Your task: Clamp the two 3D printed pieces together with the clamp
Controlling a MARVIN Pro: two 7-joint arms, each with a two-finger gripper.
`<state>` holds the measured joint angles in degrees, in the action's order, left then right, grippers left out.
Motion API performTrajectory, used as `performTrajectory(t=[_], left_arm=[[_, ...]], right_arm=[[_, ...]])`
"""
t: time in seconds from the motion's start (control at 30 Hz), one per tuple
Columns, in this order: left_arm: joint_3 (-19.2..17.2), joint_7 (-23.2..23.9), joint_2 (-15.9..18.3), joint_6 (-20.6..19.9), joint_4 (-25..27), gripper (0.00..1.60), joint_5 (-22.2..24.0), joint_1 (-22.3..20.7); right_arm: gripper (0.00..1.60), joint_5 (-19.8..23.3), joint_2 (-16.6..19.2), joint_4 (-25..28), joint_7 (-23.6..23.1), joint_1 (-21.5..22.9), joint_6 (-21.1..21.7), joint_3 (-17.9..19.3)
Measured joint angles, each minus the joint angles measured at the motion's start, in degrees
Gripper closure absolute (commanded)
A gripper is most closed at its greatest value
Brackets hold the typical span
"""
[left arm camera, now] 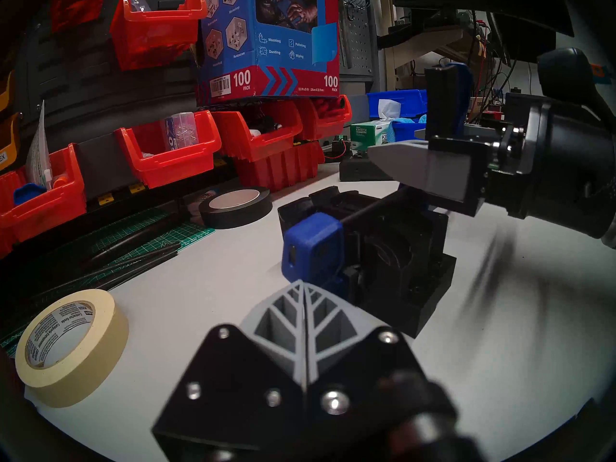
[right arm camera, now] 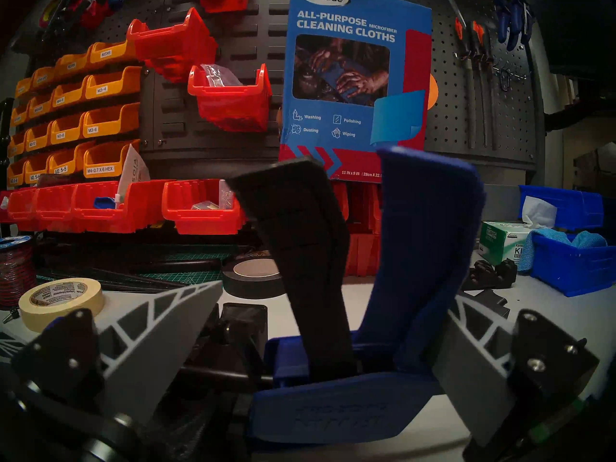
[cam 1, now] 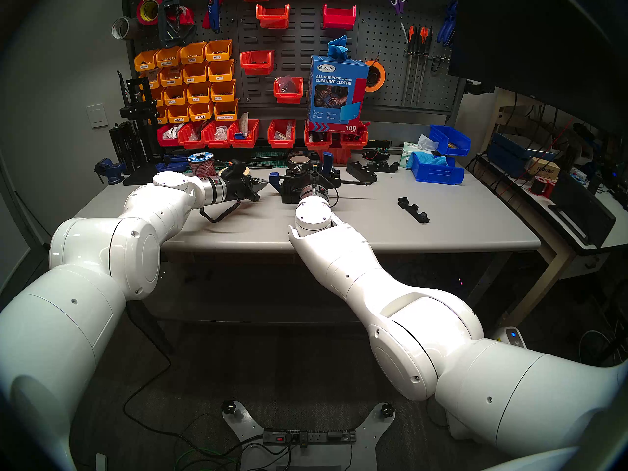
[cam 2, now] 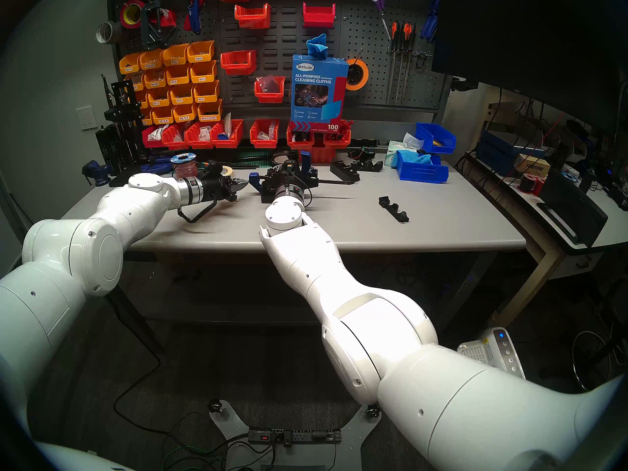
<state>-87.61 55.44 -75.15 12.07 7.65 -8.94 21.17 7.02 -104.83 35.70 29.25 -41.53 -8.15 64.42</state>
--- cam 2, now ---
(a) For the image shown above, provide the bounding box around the orange tape roll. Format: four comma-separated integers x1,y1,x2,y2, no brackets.
346,59,369,91

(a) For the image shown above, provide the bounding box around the brown cardboard box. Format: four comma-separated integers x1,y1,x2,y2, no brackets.
514,155,551,178

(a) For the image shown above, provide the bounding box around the black monitor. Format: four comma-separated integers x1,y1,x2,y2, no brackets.
432,0,628,134

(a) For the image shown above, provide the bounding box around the large red wire spool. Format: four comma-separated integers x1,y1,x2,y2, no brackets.
171,153,199,177

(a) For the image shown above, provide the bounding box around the small blue vise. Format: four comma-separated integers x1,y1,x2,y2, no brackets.
82,160,113,187

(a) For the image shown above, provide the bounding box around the black notched printed block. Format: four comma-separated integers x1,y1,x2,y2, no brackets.
330,160,361,185

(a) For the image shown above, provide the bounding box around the blue bar clamp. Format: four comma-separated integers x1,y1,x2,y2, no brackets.
249,151,355,193

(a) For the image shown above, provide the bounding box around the black floor power strip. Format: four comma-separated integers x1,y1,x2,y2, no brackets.
249,428,342,445

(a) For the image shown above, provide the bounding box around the green white tissue box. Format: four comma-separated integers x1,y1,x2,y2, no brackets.
385,133,423,168

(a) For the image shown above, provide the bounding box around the black stool base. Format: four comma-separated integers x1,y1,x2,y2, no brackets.
572,323,628,397

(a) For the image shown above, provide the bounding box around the black press stand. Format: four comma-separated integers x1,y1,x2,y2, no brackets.
96,75,148,183

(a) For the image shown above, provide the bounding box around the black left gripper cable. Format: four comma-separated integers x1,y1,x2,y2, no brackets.
178,199,219,224

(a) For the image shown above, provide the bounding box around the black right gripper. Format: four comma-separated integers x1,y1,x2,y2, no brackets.
265,172,319,190

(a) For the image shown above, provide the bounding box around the dark blue crate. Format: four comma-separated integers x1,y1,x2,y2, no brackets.
478,131,522,175

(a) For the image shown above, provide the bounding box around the orange handled screwdriver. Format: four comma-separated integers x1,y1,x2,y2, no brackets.
389,23,399,103
400,24,414,103

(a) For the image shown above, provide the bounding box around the blue storage bin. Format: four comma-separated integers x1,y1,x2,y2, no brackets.
416,123,456,154
395,150,449,184

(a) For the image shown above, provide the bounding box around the red yellow tape roll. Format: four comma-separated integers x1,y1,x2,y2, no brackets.
120,0,147,29

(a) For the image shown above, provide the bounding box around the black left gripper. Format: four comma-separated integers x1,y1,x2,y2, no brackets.
201,170,250,202

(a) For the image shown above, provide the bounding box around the small red wire spool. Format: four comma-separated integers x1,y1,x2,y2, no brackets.
520,173,546,197

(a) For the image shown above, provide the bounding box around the black printed bracket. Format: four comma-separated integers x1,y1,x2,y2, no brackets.
379,196,409,223

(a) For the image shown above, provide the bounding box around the white air purifier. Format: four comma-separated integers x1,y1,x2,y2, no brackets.
456,327,526,380

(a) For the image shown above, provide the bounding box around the black keyboard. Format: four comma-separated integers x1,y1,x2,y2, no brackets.
537,173,609,248

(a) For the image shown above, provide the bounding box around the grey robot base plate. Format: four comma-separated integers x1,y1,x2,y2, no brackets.
209,400,382,471

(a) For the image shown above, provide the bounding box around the side desk with beige legs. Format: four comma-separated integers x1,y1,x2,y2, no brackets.
461,151,628,328

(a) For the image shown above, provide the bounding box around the dark grey clamp tool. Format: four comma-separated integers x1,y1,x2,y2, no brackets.
141,0,163,38

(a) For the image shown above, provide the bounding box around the dark grey tool wall panel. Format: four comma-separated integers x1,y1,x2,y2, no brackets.
108,0,452,128

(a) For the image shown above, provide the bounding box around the blue cleaning cloths box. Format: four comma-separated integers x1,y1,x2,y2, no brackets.
289,54,349,132

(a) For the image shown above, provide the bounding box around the blue red hand tool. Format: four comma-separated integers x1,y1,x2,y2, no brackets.
185,0,205,34

